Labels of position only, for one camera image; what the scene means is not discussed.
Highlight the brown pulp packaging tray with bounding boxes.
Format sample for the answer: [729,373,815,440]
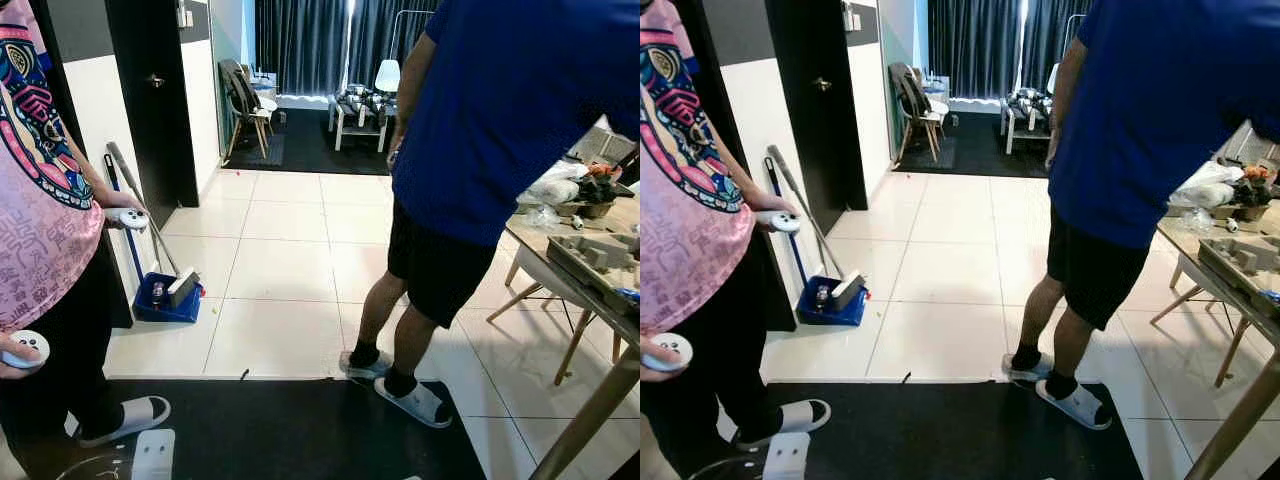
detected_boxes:
[1197,234,1280,302]
[546,231,641,302]

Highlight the person in pink shirt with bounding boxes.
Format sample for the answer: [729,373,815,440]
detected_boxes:
[0,0,173,451]
[640,0,833,480]

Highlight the potted plant orange flowers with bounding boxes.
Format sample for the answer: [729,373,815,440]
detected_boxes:
[1231,164,1277,224]
[577,162,624,220]

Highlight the grey flat box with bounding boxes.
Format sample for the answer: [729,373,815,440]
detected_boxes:
[566,124,640,169]
[1214,119,1280,172]

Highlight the white plastic bag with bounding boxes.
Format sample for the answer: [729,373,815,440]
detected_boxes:
[521,159,594,209]
[1167,159,1247,212]

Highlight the white chair wooden legs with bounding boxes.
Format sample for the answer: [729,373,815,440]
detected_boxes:
[486,245,627,389]
[1149,252,1257,390]

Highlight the light wooden table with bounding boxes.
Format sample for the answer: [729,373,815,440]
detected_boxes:
[504,190,641,480]
[1157,205,1280,480]

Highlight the person in blue shirt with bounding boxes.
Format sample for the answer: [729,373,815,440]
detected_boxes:
[340,0,641,431]
[1003,0,1280,433]

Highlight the black door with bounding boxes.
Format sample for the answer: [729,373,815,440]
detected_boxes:
[105,0,202,210]
[765,0,870,212]

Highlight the white robot body part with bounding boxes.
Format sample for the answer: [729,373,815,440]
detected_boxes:
[764,431,812,480]
[132,429,177,480]

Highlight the white floor lamp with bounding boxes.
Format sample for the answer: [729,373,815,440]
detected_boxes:
[374,10,438,97]
[1044,12,1091,97]

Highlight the wooden chair with dark clothes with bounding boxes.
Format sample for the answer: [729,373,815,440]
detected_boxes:
[219,59,277,162]
[889,62,947,167]

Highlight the white bench patterned cushions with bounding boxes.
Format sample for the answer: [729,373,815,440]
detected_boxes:
[328,85,399,154]
[1000,88,1057,157]

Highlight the dark rug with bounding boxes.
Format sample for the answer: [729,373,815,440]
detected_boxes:
[894,110,1054,180]
[224,108,397,178]

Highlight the black floor mat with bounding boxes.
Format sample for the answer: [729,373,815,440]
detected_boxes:
[0,378,489,480]
[690,380,1147,480]

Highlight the dark blue curtains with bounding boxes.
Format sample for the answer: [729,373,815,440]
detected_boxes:
[254,0,441,99]
[927,0,1091,100]

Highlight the blue long-handled dustpan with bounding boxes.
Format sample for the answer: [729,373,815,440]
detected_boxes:
[765,157,870,328]
[103,155,205,325]

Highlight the grey-handled broom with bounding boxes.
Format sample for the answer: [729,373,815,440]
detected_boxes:
[767,144,867,312]
[106,141,201,307]

